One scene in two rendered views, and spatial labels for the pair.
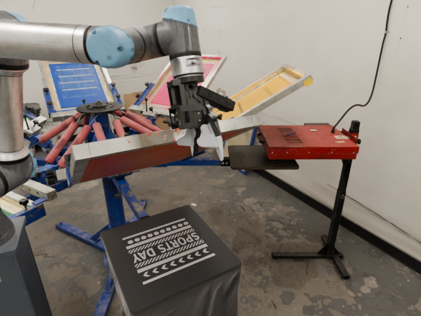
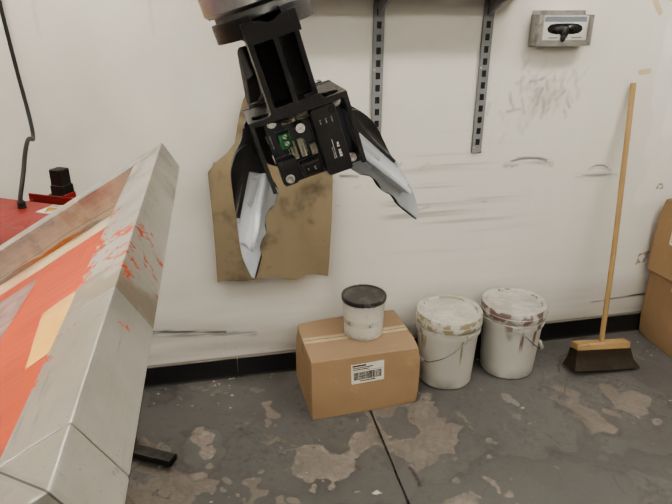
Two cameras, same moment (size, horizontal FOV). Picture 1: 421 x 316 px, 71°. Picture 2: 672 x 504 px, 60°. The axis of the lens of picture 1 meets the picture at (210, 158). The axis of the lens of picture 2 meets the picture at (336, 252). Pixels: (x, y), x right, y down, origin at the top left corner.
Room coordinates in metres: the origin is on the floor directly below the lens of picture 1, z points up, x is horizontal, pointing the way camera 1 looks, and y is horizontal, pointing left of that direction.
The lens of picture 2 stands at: (0.52, 0.45, 1.68)
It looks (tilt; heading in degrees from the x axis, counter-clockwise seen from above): 23 degrees down; 288
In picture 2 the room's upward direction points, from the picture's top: straight up
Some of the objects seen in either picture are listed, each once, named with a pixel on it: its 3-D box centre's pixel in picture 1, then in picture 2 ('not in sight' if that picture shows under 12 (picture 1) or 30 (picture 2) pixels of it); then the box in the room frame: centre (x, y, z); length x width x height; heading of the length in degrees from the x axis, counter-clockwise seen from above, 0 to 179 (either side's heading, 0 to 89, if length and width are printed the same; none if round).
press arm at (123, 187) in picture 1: (133, 202); not in sight; (1.41, 0.43, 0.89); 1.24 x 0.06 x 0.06; 30
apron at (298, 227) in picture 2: not in sight; (271, 166); (1.54, -1.75, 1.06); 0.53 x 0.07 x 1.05; 30
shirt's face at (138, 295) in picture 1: (166, 246); not in sight; (0.98, 0.19, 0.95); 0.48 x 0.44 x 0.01; 30
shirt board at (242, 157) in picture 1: (200, 160); not in sight; (1.95, 0.08, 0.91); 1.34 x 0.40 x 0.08; 90
